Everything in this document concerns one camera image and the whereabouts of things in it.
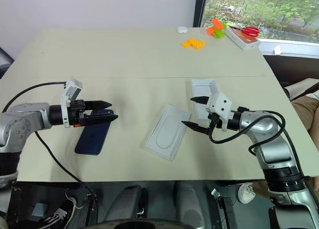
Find grey rounded robot leg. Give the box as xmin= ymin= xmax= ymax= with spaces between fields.
xmin=172 ymin=181 xmax=205 ymax=229
xmin=104 ymin=185 xmax=148 ymax=223

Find green toy brick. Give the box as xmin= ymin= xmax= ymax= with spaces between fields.
xmin=212 ymin=23 xmax=228 ymax=39

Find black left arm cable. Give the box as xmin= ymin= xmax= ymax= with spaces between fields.
xmin=1 ymin=81 xmax=98 ymax=202

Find person's khaki trouser leg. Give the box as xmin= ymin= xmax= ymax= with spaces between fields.
xmin=290 ymin=93 xmax=319 ymax=138

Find white phone box lid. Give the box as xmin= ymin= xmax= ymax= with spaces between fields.
xmin=190 ymin=79 xmax=220 ymax=120

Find white phone box base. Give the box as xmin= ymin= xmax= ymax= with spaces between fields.
xmin=144 ymin=104 xmax=192 ymax=162

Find red handled scissors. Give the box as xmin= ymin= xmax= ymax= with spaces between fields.
xmin=227 ymin=25 xmax=261 ymax=38

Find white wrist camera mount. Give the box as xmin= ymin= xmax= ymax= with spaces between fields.
xmin=207 ymin=91 xmax=234 ymax=133
xmin=60 ymin=76 xmax=83 ymax=129

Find grey cardboard sheet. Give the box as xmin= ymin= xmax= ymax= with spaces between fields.
xmin=283 ymin=77 xmax=319 ymax=100

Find small grey blue box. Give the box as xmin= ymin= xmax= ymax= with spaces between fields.
xmin=31 ymin=203 xmax=48 ymax=218

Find black window frame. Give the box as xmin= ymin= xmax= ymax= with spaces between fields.
xmin=192 ymin=0 xmax=209 ymax=28

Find black metal bar with clamp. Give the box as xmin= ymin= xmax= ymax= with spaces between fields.
xmin=211 ymin=188 xmax=238 ymax=229

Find white and orange flat box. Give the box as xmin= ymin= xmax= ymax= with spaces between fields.
xmin=225 ymin=26 xmax=261 ymax=51

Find black sneaker with white laces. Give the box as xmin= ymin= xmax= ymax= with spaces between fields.
xmin=37 ymin=189 xmax=83 ymax=229

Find orange toy brick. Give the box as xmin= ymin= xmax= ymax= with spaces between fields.
xmin=206 ymin=18 xmax=224 ymax=36

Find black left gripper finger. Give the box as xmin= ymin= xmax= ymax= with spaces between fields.
xmin=84 ymin=100 xmax=113 ymax=110
xmin=83 ymin=114 xmax=119 ymax=126

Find person's bare ankle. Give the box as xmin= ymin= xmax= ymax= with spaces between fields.
xmin=252 ymin=181 xmax=270 ymax=199

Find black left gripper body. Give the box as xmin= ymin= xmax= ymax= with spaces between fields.
xmin=67 ymin=99 xmax=88 ymax=128

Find dark blue smartphone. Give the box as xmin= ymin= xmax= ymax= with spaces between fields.
xmin=74 ymin=109 xmax=115 ymax=156

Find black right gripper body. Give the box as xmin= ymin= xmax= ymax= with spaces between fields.
xmin=205 ymin=113 xmax=224 ymax=134

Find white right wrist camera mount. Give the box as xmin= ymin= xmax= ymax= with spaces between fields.
xmin=207 ymin=91 xmax=234 ymax=133

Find yellow toy brick plate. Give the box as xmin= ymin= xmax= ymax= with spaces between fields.
xmin=181 ymin=38 xmax=206 ymax=51

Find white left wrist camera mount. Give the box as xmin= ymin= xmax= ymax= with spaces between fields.
xmin=60 ymin=76 xmax=83 ymax=129

